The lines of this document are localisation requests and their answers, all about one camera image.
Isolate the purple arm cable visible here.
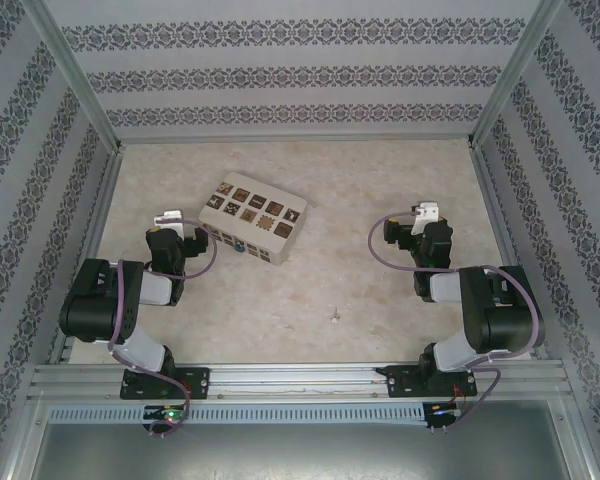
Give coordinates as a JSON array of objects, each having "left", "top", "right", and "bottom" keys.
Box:
[
  {"left": 369, "top": 211, "right": 542, "bottom": 432},
  {"left": 106, "top": 227, "right": 219, "bottom": 437}
]

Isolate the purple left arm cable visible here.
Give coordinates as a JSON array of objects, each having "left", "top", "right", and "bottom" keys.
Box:
[{"left": 106, "top": 227, "right": 219, "bottom": 437}]

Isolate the wooden box with picture tiles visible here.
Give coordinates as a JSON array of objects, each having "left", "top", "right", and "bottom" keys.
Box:
[{"left": 198, "top": 171, "right": 310, "bottom": 266}]

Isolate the right connector board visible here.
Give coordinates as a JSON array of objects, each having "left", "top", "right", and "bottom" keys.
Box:
[{"left": 423, "top": 401, "right": 462, "bottom": 432}]

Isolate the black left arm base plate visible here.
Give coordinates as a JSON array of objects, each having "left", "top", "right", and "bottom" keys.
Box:
[{"left": 120, "top": 366, "right": 212, "bottom": 402}]

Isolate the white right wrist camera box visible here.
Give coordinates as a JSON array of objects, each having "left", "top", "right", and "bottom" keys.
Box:
[{"left": 411, "top": 201, "right": 442, "bottom": 236}]

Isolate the aluminium mounting rail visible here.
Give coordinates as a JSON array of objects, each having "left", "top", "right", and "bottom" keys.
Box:
[{"left": 28, "top": 360, "right": 573, "bottom": 400}]

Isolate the aluminium frame post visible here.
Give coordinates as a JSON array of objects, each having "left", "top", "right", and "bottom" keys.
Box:
[
  {"left": 468, "top": 0, "right": 565, "bottom": 147},
  {"left": 18, "top": 0, "right": 125, "bottom": 152}
]

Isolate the aluminium side rail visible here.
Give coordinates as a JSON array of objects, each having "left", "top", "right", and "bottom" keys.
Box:
[
  {"left": 48, "top": 148, "right": 125, "bottom": 365},
  {"left": 471, "top": 142, "right": 550, "bottom": 360}
]

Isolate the left connector board green light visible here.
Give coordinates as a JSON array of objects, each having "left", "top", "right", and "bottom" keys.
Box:
[{"left": 141, "top": 404, "right": 189, "bottom": 437}]

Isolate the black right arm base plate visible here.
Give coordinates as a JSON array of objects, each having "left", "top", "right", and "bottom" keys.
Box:
[{"left": 383, "top": 364, "right": 479, "bottom": 400}]

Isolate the grey slotted cable duct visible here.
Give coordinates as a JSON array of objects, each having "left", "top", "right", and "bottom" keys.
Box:
[{"left": 46, "top": 402, "right": 427, "bottom": 424}]

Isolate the grey metal sheet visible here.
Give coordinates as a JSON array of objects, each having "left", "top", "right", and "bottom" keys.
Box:
[{"left": 27, "top": 420, "right": 579, "bottom": 480}]

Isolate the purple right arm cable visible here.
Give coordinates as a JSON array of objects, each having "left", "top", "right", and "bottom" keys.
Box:
[{"left": 369, "top": 211, "right": 542, "bottom": 432}]

